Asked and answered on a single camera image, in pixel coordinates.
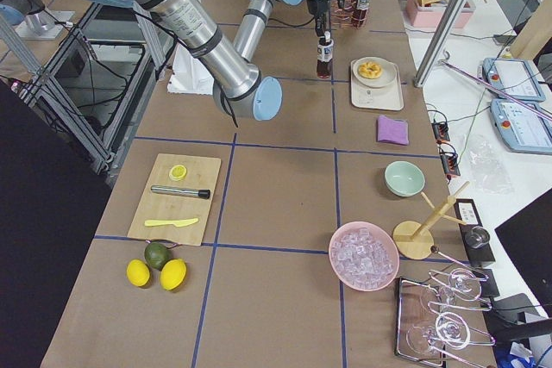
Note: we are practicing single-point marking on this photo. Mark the wine glass rack tray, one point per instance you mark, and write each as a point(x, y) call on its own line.
point(431, 324)

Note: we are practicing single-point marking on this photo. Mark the aluminium frame post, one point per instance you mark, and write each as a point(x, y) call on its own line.
point(437, 42)

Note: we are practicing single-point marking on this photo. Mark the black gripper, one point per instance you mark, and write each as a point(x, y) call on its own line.
point(316, 7)

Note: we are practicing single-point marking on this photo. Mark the tea bottle white cap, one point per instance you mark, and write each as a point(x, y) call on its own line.
point(325, 55)

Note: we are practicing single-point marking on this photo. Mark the yellow lemon left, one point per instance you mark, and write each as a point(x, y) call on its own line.
point(138, 273)

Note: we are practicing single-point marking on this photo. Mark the teach pendant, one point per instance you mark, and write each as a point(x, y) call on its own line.
point(515, 77)
point(521, 128)

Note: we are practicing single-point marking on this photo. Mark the front tea bottle in rack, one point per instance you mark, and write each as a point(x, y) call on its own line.
point(359, 16)

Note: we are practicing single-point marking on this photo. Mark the wooden mug tree stand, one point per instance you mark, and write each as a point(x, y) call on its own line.
point(413, 239)

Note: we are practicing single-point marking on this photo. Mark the far teach pendant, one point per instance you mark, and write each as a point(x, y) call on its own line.
point(515, 77)

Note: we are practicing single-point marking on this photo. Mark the yellow plastic knife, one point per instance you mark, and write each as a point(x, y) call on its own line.
point(176, 223)

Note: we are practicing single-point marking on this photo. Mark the cream serving tray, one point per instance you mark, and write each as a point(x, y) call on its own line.
point(382, 93)

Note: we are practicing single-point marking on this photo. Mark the wooden cutting board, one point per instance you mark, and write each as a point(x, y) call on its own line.
point(202, 173)

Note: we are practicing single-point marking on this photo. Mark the green bowl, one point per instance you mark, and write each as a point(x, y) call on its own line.
point(404, 178)

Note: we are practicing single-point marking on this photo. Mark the metal muddler black tip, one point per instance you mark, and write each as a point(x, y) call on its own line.
point(176, 191)

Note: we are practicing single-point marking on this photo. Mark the glazed donut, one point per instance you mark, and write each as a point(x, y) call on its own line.
point(370, 70)

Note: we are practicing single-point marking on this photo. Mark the lemon slice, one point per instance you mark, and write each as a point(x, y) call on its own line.
point(177, 172)

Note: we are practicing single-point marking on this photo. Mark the small metal cup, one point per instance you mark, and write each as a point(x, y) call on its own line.
point(476, 237)

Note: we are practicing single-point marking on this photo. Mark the cream round plate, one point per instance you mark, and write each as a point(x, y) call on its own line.
point(389, 75)

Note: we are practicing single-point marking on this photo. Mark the near teach pendant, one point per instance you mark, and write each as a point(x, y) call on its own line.
point(521, 128)

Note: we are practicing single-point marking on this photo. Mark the pink bowl of ice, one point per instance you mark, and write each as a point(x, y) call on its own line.
point(363, 256)

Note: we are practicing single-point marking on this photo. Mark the purple folded cloth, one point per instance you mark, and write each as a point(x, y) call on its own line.
point(392, 131)

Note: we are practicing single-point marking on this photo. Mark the green lime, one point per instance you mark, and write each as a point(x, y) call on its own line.
point(157, 255)

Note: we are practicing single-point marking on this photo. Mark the pink storage bin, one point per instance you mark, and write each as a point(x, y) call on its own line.
point(429, 16)

